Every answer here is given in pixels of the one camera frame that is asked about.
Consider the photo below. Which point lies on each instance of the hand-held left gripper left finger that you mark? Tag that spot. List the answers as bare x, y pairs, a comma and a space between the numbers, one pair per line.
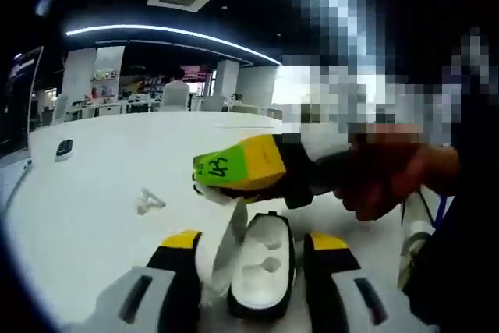
175, 266

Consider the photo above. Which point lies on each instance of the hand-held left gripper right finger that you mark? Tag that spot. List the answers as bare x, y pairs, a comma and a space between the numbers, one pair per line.
327, 266

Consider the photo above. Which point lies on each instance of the white earbud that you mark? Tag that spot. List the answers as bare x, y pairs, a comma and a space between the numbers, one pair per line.
150, 202
222, 197

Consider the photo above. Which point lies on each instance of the black and white earbud case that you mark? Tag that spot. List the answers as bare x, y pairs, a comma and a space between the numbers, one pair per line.
265, 270

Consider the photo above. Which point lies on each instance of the person's right hand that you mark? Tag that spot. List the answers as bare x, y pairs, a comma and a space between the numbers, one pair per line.
397, 177

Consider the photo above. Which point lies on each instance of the flat white strip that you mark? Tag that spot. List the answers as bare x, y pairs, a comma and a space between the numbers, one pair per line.
241, 125

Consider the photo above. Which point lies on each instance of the white table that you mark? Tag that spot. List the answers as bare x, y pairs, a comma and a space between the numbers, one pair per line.
97, 231

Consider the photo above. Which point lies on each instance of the white mesh office chair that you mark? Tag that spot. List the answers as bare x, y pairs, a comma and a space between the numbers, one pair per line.
175, 99

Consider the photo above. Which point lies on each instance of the person's black top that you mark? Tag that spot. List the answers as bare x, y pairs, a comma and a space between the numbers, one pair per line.
468, 251

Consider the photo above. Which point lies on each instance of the small black and white device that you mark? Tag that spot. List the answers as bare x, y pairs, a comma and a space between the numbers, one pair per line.
64, 149

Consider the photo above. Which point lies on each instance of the colourful display shelf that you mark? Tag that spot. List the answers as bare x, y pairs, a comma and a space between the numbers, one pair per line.
104, 87

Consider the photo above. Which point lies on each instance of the white ceiling light strip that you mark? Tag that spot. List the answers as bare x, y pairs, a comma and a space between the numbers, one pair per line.
128, 27

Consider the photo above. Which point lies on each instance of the pink wall screen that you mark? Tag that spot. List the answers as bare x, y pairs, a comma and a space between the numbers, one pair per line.
199, 71

